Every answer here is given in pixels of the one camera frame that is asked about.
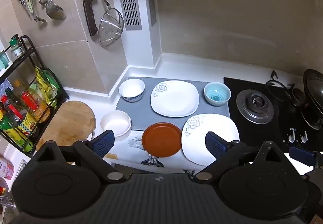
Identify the yellow snack packet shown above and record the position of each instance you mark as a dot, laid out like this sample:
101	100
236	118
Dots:
41	85

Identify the dark bottle with red cap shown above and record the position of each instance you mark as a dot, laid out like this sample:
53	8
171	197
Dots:
11	109

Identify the white bowl with blue pattern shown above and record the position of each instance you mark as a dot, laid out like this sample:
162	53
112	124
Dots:
131	87

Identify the brown round plate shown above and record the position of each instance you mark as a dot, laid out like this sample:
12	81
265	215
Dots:
161	139

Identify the grey mat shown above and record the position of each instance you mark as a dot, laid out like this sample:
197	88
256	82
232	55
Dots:
136	115

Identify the round gas burner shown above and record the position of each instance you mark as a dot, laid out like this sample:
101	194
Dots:
254	106

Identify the plain white bowl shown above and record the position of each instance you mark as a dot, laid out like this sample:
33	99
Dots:
114	121

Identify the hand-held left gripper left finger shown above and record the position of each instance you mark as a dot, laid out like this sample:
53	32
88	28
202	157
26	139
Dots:
104	143

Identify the green bottle with yellow label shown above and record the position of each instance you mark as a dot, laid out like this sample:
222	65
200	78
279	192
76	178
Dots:
12	129

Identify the green snack packet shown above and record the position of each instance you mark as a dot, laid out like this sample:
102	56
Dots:
52	84

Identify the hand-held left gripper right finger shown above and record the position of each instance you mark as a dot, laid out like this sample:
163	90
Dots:
215	146

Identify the steel faucet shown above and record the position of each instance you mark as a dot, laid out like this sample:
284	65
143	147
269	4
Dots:
7	202

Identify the round wooden cutting board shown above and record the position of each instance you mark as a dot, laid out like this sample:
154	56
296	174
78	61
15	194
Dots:
68	120

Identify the spice jar with green cap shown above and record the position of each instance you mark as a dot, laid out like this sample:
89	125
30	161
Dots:
15	47

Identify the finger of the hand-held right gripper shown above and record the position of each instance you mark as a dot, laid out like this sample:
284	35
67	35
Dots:
300	156

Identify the white stove knob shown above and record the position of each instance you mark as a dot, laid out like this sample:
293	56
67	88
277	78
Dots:
304	137
292	136

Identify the black gas stove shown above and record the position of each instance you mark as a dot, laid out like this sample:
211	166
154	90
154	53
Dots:
237	123

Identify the black pan support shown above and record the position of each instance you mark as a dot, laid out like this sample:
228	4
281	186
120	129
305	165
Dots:
282	89

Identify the teal glass jar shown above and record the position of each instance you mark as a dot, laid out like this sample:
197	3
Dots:
3	60

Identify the light blue bowl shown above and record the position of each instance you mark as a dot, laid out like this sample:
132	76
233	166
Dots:
217	92

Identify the pink packet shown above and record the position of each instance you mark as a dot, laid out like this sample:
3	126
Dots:
5	167

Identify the steel mesh strainer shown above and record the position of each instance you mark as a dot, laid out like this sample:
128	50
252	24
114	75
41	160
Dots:
111	28

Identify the black wok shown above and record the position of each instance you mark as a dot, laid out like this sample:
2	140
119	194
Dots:
314	97

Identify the white square floral plate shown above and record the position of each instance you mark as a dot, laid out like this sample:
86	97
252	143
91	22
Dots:
174	99
201	125

